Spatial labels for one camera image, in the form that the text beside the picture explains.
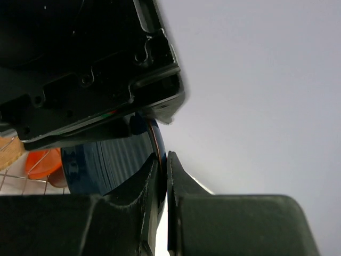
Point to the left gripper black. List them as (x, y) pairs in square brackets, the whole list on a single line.
[(71, 71)]

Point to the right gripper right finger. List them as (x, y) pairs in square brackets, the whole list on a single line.
[(200, 223)]

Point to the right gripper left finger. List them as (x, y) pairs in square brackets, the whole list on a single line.
[(124, 222)]

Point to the dark blue leaf dish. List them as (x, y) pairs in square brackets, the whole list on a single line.
[(99, 167)]

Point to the woven bamboo plate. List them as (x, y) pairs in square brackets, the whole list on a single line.
[(11, 149)]

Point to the orange plate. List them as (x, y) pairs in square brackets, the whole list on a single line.
[(40, 164)]

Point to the wire dish rack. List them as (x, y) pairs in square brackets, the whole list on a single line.
[(14, 181)]

